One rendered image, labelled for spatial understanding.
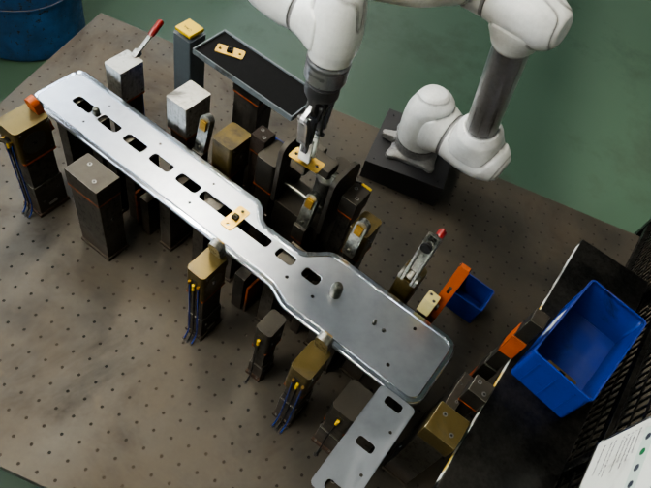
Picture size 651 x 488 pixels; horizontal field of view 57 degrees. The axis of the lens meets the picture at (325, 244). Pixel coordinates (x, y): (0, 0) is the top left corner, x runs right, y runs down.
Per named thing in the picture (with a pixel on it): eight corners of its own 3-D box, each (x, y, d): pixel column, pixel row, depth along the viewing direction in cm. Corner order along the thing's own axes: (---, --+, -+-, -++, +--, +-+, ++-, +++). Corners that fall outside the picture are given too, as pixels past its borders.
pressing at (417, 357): (18, 103, 170) (17, 99, 169) (82, 68, 183) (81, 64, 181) (415, 411, 141) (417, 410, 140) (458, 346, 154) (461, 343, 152)
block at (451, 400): (404, 442, 166) (442, 407, 142) (425, 411, 173) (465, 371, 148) (413, 449, 166) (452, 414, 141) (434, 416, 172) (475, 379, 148)
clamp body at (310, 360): (263, 421, 162) (280, 373, 134) (291, 389, 169) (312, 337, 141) (282, 437, 161) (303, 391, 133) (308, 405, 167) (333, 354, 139)
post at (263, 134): (239, 218, 198) (251, 133, 166) (249, 209, 201) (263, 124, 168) (251, 227, 197) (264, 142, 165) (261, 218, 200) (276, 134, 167)
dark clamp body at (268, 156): (243, 233, 196) (255, 154, 164) (266, 212, 202) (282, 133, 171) (261, 246, 194) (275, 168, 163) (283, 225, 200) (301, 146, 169)
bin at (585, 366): (508, 372, 147) (533, 350, 137) (567, 301, 163) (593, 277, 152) (562, 420, 143) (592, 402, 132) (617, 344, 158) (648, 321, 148)
